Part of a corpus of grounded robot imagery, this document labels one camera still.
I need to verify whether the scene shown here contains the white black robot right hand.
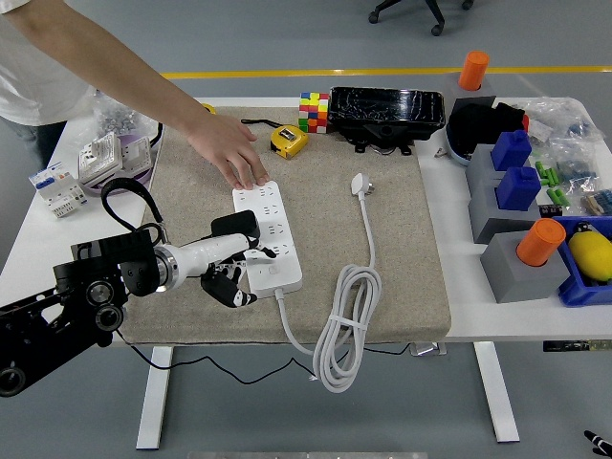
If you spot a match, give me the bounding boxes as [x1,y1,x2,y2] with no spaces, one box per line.
[583,429,612,458]

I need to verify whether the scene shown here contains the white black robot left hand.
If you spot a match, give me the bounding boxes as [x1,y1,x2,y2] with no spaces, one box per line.
[174,231,277,309]

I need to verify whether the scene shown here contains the person's right hand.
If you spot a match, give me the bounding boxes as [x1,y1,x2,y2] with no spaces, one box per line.
[184,112,270,191]

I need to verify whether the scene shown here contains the black plug adapter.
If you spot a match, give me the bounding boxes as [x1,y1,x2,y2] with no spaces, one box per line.
[209,209,262,240]

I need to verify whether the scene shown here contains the white power strip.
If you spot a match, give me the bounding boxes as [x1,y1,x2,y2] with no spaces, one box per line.
[231,180,305,300]

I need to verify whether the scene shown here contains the thin black plug cord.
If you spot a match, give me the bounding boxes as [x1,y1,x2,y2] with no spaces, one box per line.
[114,329,412,386]

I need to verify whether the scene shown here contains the yellow tape measure silver clip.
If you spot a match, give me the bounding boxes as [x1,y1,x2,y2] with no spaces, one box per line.
[240,117,310,161]

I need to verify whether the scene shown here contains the yellow tape measure black label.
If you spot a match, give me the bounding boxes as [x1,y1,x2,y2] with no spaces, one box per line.
[150,102,217,149]

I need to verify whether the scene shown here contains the colourful puzzle cube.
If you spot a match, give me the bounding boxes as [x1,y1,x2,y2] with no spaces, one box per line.
[298,91,331,135]

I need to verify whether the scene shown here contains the black box under table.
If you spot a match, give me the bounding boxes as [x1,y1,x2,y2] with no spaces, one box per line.
[542,339,612,354]

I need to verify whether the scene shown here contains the white table leg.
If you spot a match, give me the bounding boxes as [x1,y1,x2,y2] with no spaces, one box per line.
[136,344,174,450]
[472,341,521,444]

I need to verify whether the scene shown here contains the clear bag of screws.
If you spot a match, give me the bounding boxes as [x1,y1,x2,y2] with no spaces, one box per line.
[93,93,166,141]

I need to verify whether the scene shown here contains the blue plastic bin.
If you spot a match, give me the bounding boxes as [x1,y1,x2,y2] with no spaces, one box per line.
[550,214,612,308]

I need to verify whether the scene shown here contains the black device cracked screen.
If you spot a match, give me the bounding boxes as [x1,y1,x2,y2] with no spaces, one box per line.
[328,85,447,158]

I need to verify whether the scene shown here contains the white circuit breaker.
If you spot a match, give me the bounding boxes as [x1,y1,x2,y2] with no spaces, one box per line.
[27,161,91,220]

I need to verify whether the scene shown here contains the grey-brown mat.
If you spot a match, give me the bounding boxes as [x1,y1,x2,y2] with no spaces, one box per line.
[114,105,453,346]

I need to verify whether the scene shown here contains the yellow toy lemon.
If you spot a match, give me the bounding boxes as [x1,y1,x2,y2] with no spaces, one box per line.
[567,230,612,283]

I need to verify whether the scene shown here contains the grey plastic block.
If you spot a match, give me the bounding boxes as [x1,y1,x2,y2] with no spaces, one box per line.
[479,230,572,305]
[465,142,503,192]
[438,71,497,111]
[467,179,544,245]

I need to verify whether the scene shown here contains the person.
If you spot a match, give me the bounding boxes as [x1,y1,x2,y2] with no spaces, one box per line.
[0,0,97,169]

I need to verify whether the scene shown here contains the orange plastic cylinder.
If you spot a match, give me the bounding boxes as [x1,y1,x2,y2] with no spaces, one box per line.
[457,50,491,92]
[514,218,567,268]

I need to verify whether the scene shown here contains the clear bag of resistors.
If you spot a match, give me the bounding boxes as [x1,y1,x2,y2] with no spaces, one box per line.
[579,187,612,219]

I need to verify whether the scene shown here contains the black office chair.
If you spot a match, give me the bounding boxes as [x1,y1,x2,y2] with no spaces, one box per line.
[367,0,474,37]

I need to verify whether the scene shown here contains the black cloth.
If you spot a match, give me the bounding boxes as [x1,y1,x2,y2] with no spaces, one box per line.
[448,101,527,157]

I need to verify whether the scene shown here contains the blue plastic block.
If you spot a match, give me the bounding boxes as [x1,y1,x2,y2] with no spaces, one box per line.
[491,128,534,172]
[494,165,543,212]

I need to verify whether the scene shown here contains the clear bag blue parts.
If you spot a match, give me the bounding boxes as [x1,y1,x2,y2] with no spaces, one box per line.
[549,136,602,186]

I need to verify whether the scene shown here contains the clear plastic bag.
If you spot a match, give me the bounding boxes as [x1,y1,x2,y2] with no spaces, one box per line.
[518,97,601,144]

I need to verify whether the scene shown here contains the white wall socket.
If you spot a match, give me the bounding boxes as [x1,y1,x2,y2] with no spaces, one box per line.
[120,136,154,173]
[77,131,124,186]

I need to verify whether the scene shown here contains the white power strip cord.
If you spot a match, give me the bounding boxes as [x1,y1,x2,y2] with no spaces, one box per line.
[273,171,383,394]

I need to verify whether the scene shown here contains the metal table bracket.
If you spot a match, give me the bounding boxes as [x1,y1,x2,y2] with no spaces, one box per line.
[410,341,448,358]

